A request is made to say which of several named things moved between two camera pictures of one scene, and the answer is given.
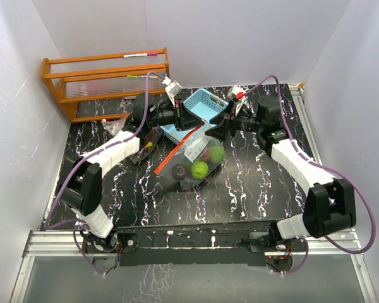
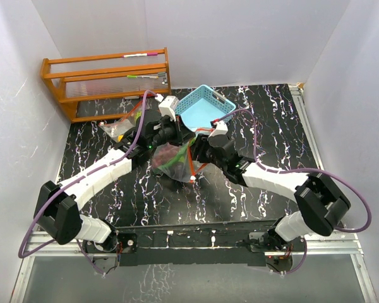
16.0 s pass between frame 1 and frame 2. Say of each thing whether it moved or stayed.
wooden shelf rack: stayed
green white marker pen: stayed
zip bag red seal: moved
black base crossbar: stayed
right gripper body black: moved
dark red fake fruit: moved
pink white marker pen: stayed
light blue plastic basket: stayed
